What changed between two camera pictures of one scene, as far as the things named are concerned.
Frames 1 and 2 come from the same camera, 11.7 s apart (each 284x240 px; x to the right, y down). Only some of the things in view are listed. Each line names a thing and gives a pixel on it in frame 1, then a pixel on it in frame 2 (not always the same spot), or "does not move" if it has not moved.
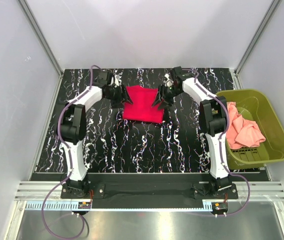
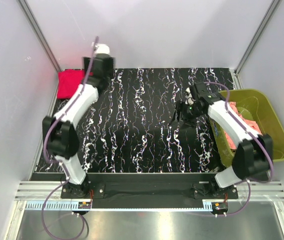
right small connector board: [219, 206] does not move
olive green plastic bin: [255, 105] does not move
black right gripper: [166, 101] -> [181, 107]
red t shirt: [142, 110] -> [68, 80]
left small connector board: [84, 205] does not move
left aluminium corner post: [41, 36] does not move
